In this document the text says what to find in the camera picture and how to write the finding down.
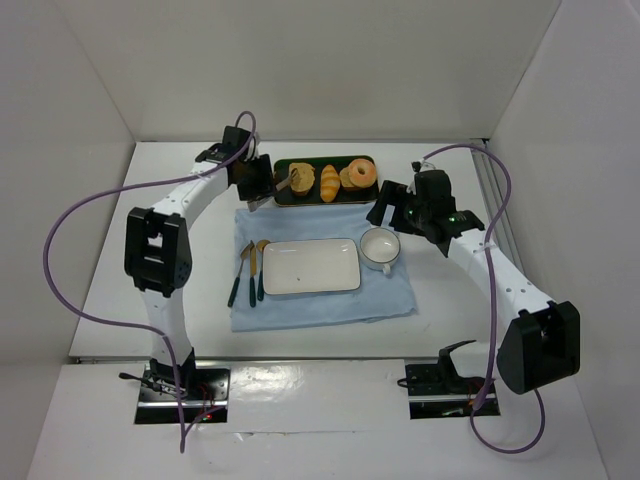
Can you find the white cup black rim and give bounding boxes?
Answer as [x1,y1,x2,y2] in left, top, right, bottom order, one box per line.
[359,227,401,276]

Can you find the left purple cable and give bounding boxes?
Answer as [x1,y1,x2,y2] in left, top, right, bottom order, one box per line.
[42,110,259,454]

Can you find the small brown bread piece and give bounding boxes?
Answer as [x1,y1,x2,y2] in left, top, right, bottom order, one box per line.
[339,167,364,192]

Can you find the white rectangular plate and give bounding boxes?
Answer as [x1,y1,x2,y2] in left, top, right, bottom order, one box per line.
[263,238,361,296]

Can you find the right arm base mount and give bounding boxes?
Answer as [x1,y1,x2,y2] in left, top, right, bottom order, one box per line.
[396,340,485,420]

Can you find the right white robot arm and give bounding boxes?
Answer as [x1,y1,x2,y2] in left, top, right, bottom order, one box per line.
[367,170,580,394]

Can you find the steel kitchen tongs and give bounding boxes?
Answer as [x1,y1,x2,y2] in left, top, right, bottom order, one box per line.
[247,168,299,212]

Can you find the gold spoon green handle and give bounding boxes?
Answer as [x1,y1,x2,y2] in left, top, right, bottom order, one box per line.
[257,239,270,301]

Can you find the aluminium rail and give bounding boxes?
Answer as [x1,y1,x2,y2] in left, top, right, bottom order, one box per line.
[471,150,524,273]

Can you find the golden croissant roll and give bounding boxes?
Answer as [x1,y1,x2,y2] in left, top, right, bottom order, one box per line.
[320,165,341,203]

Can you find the pink glazed donut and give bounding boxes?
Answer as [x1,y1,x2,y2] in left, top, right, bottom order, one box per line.
[348,158,377,188]

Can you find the brown bread slice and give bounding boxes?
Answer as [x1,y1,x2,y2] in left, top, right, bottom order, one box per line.
[289,162,315,196]

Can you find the dark green tray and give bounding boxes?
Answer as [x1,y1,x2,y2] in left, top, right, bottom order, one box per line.
[273,155,379,207]

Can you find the gold knife green handle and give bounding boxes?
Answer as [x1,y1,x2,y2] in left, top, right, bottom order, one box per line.
[249,242,257,308]

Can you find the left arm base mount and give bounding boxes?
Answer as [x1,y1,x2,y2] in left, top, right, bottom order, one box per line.
[118,367,231,425]

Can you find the purple cable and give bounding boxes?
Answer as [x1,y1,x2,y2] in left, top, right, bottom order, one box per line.
[417,143,547,454]
[42,110,259,454]

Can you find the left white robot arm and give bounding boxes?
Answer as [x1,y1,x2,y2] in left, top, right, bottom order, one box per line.
[124,126,275,390]

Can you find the gold fork green handle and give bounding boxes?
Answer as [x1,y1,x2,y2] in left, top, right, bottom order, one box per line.
[227,241,254,308]

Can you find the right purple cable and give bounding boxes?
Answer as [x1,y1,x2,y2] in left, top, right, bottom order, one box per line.
[417,143,547,454]

